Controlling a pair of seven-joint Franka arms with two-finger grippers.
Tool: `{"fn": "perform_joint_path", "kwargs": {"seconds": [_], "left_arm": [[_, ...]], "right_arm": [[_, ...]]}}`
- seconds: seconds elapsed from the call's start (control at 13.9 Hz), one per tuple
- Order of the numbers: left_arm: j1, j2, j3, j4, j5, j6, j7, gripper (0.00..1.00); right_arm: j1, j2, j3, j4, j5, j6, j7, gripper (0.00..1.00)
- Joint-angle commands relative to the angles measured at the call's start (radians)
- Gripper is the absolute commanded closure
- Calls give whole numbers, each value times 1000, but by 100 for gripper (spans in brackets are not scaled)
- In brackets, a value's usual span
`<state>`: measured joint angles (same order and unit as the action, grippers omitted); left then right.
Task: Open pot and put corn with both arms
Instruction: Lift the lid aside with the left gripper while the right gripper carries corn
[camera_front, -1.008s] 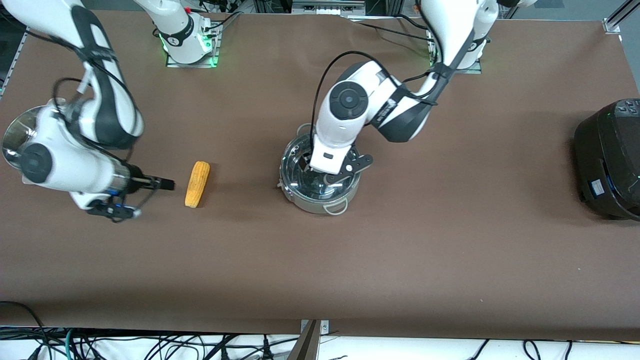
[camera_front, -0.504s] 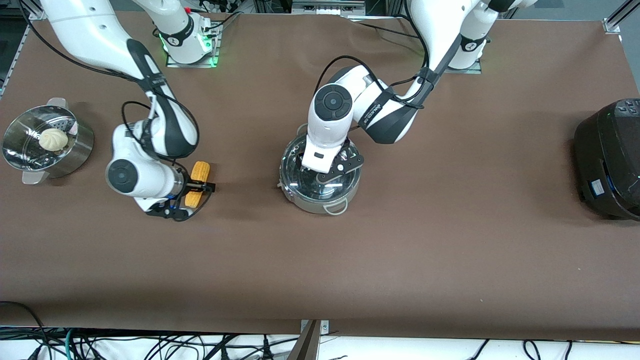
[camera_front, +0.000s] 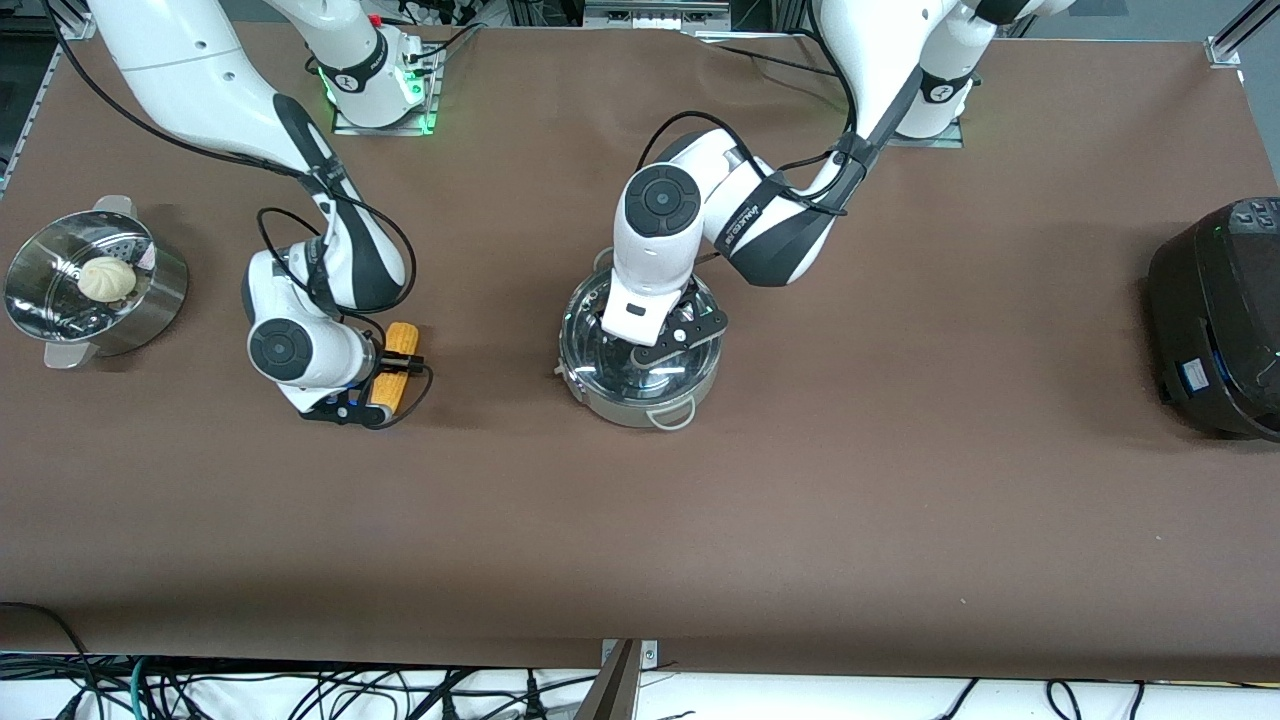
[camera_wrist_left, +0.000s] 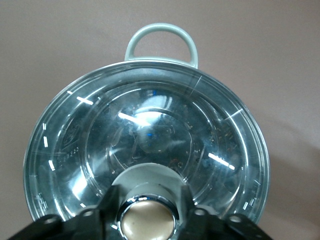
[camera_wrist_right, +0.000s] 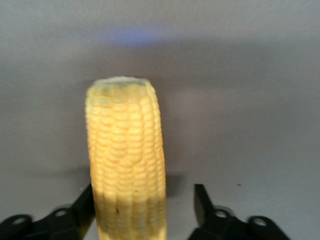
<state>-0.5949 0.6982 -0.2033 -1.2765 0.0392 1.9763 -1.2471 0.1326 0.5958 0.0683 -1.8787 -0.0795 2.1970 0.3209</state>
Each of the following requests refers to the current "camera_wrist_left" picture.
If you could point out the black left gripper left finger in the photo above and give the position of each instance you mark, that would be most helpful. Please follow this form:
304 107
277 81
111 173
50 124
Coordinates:
75 227

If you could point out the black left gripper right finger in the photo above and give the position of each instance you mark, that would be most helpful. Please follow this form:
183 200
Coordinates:
220 228

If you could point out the glass lid with beige knob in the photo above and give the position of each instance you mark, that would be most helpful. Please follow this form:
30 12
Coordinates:
150 125

